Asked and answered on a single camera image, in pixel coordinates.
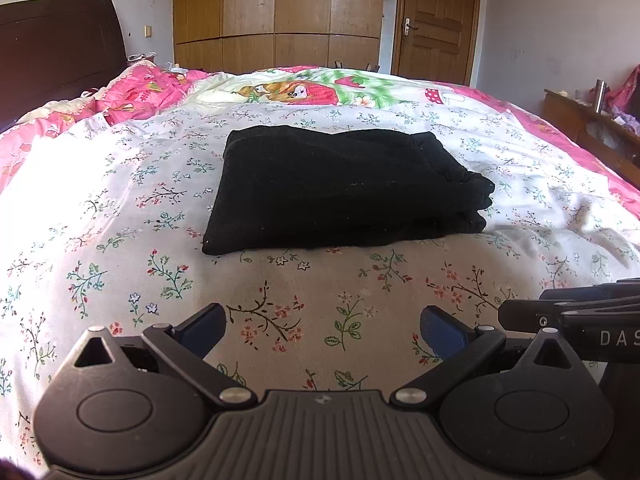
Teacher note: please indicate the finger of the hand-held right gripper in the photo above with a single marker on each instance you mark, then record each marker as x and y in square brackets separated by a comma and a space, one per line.
[600, 295]
[525, 316]

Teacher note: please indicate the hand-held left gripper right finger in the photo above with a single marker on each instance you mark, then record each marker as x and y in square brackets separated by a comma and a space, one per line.
[442, 332]

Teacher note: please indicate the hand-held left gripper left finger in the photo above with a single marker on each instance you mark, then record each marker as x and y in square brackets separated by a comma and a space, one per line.
[200, 332]

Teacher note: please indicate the black pants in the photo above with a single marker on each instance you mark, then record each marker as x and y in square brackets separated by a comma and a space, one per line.
[340, 190]

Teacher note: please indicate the floral printed blanket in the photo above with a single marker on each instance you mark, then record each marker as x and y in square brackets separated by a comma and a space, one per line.
[125, 200]

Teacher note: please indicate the white crumpled cloth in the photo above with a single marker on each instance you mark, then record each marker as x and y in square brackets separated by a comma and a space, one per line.
[607, 137]

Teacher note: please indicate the purple cloth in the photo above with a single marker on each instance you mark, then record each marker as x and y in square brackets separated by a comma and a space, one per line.
[629, 121]

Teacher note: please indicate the wooden cabinet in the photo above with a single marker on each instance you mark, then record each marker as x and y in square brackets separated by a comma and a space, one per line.
[565, 110]

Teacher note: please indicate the steel thermos bottle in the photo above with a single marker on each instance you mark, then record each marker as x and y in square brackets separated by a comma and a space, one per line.
[599, 94]

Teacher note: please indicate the pink cloth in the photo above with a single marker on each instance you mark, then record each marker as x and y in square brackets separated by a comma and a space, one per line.
[627, 92]

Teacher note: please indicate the wooden door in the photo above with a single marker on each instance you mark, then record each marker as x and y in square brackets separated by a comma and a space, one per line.
[440, 10]

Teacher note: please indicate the dark wooden headboard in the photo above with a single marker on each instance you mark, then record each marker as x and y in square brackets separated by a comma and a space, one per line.
[55, 45]

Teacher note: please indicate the wooden wardrobe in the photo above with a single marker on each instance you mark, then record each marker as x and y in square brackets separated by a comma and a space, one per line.
[280, 5]

